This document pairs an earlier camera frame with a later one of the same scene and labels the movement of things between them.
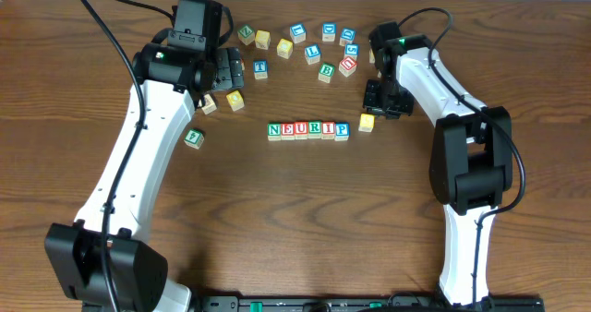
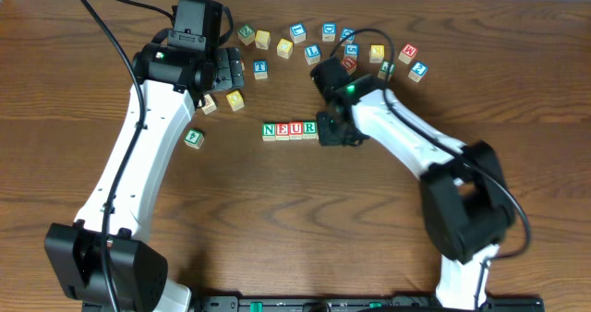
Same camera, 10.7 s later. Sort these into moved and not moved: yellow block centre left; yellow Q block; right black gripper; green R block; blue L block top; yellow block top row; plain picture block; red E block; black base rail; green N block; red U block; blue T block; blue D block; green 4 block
Moved: right black gripper; green N block; red U block; red E block; green R block
Not moved: plain picture block; green 4 block; yellow Q block; blue T block; blue D block; yellow block top row; yellow block centre left; blue L block top; black base rail
